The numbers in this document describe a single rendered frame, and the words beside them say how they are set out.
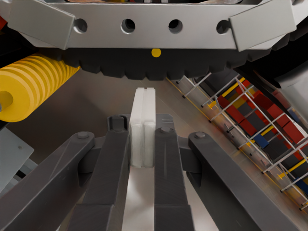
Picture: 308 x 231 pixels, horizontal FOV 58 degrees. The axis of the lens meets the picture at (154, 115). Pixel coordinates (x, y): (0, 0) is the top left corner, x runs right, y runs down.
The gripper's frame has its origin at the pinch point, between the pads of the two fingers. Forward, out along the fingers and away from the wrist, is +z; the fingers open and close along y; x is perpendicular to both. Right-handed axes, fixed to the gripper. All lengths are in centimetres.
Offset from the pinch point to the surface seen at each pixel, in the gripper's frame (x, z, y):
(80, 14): 6.6, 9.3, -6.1
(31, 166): -34, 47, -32
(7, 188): -34, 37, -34
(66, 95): -41, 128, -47
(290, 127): -196, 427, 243
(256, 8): 7.3, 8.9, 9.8
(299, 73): -2.4, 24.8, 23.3
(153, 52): 1.8, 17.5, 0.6
